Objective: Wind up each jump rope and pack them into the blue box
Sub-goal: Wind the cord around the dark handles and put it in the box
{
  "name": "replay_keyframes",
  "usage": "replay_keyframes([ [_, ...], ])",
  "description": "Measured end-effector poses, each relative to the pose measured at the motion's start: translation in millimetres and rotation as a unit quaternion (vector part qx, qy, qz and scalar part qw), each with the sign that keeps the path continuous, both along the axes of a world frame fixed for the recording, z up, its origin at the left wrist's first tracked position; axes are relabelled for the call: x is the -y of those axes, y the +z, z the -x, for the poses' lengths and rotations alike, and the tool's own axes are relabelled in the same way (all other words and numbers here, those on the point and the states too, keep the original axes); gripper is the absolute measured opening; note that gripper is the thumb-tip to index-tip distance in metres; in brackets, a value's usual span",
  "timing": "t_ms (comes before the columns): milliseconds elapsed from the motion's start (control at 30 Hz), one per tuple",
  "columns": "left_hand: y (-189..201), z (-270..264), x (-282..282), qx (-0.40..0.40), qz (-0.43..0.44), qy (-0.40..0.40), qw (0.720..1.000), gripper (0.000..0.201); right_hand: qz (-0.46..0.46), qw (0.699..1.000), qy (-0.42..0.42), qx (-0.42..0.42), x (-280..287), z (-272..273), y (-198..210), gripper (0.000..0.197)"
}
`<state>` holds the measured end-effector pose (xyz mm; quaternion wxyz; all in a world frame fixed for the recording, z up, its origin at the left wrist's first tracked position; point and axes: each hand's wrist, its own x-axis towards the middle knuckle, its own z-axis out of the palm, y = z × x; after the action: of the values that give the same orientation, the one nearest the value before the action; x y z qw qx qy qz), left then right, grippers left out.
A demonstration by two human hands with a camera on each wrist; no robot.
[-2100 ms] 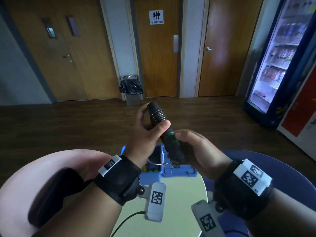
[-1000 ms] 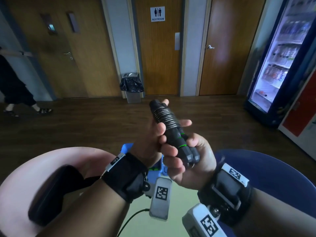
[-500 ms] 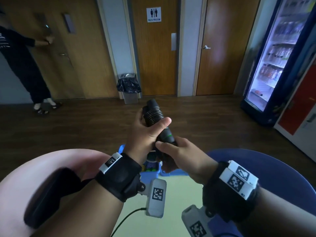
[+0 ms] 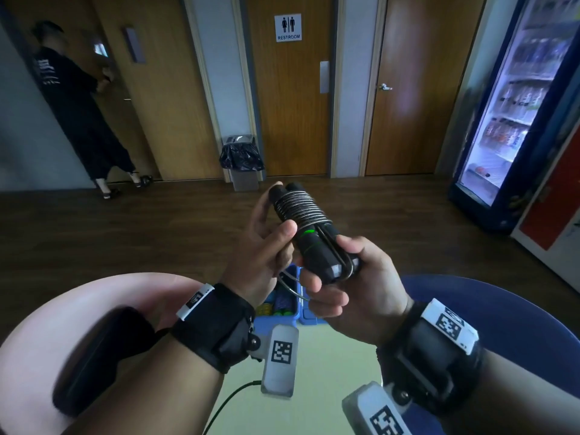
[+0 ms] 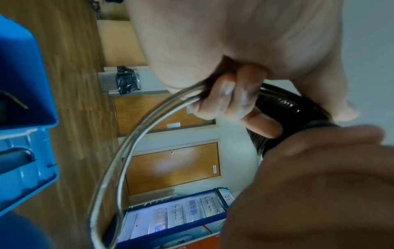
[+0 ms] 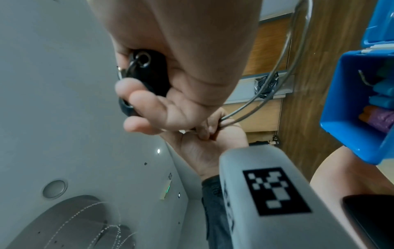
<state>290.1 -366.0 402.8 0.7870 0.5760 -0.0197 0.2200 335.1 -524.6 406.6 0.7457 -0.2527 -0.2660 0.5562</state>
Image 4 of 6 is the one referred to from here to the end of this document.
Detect black jump rope with handles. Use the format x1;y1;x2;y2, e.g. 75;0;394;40
268;181;366;304

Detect black cable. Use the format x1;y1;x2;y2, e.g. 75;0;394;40
206;380;263;435

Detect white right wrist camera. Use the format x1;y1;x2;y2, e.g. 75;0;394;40
342;381;414;435

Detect white restroom sign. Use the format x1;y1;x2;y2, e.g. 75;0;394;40
275;14;303;42

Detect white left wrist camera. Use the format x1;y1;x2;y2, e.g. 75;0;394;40
260;324;301;399

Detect wooden restroom door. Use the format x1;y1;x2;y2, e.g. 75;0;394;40
244;0;340;178

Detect black left wrist strap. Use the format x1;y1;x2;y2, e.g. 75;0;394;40
170;283;257;375

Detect grey bin with black bag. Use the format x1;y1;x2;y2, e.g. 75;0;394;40
219;135;266;192

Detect black right wrist strap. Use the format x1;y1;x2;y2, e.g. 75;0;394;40
376;298;485;417

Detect grey door plaque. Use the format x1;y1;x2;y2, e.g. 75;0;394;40
121;25;147;65

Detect blue round chair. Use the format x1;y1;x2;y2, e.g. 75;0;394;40
399;274;580;435

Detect person's left forearm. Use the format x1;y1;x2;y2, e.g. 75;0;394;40
59;330;228;435

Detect blue glass drinks fridge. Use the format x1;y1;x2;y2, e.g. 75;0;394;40
448;0;580;235

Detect person's right hand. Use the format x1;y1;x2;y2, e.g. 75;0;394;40
299;235;414;346

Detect person's right forearm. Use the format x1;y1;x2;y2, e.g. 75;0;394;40
467;349;580;435

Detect black wrist strap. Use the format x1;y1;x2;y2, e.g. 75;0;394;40
376;298;485;417
170;283;257;375

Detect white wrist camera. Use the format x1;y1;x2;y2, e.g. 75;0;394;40
260;324;301;399
342;381;414;435

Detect blue plastic box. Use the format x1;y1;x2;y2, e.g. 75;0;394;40
256;264;329;327

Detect wooden door with lever handle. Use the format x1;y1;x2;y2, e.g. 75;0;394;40
364;0;489;178

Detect wooden door with grey plaque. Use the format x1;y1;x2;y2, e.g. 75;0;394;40
88;0;224;182

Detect person's left hand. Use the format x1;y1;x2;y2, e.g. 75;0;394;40
221;192;299;309

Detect red and white vending machine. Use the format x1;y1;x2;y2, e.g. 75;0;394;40
510;124;580;282

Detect black pouch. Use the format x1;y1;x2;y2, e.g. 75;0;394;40
52;306;157;420

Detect pink round chair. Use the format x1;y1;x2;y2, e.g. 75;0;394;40
0;272;214;435

